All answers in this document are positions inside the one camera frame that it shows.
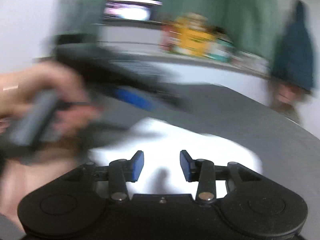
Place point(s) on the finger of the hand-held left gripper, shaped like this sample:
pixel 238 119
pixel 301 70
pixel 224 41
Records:
pixel 132 98

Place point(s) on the person's bare leg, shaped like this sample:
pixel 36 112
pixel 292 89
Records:
pixel 30 180

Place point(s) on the open laptop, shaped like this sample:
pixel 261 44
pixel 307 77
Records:
pixel 130 10

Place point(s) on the pink cloth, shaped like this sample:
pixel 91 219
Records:
pixel 286 95

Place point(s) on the yellow cardboard box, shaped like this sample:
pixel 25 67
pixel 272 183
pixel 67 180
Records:
pixel 195 36

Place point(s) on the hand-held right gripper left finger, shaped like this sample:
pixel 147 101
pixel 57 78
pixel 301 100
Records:
pixel 137 165

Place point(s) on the white shirt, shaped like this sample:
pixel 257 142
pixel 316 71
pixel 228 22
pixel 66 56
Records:
pixel 175 140

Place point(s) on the white and teal box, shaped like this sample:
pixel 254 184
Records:
pixel 220 52

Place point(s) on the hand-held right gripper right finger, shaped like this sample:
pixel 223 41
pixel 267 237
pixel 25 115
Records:
pixel 186 166

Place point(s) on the dark teal jacket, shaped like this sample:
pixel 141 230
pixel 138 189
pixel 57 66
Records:
pixel 295 55

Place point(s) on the person's left hand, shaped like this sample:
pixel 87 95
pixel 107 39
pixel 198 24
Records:
pixel 25 85

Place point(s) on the red snack packet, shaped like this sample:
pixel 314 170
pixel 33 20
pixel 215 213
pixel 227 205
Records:
pixel 168 38

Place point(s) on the green curtain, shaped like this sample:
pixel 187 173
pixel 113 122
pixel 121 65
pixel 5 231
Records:
pixel 225 5

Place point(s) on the clear plastic container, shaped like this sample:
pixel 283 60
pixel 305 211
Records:
pixel 250 62

